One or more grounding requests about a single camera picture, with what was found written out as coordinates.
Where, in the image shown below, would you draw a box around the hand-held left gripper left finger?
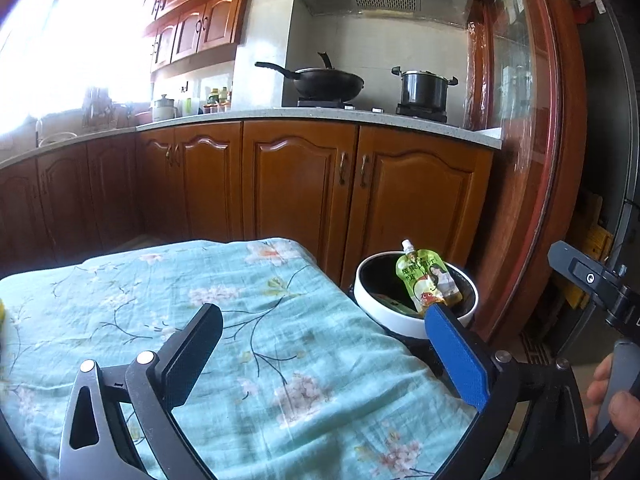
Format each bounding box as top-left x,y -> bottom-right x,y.
59,303 -> 223,480

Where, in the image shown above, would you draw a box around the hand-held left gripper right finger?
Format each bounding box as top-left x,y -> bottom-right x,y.
424,304 -> 591,480

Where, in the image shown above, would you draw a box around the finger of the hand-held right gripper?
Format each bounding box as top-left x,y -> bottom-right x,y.
547,241 -> 628,311

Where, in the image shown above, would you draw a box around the white round trash bin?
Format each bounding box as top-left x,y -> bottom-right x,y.
352,252 -> 478,341

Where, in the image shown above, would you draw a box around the green juice pouch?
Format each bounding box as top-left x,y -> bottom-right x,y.
395,239 -> 463,318

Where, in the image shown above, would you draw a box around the person's right hand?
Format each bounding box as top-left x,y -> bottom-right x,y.
586,354 -> 640,463

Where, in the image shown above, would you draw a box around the yellow board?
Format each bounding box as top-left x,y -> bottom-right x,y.
565,194 -> 617,311

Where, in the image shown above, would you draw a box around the floral turquoise tablecloth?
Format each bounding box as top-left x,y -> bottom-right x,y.
0,237 -> 506,480

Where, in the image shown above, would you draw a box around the wooden framed glass door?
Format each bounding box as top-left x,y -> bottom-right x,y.
462,0 -> 591,351

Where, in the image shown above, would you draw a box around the wooden lower kitchen cabinet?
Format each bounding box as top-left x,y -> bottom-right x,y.
0,120 -> 496,291

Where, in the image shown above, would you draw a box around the wooden kitchen cabinet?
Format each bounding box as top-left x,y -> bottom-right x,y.
0,120 -> 496,291
141,0 -> 301,73

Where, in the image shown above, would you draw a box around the black gas stove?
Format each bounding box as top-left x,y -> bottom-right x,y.
297,97 -> 448,123

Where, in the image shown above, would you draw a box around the steel cooking pot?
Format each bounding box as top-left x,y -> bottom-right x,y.
391,65 -> 458,111

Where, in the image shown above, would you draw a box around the white ceramic pot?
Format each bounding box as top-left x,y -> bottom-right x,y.
151,94 -> 180,122

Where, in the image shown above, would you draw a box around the row of seasoning bottles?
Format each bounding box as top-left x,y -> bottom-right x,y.
201,86 -> 234,114

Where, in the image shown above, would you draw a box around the white bowl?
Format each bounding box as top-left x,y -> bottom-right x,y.
39,132 -> 79,148

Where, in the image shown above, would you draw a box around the grey stone countertop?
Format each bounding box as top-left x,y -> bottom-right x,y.
0,109 -> 503,171

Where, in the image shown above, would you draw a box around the black wok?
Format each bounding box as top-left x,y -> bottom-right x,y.
255,51 -> 365,102

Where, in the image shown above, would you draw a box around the wooden upper kitchen cabinet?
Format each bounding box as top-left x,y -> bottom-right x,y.
141,0 -> 301,73

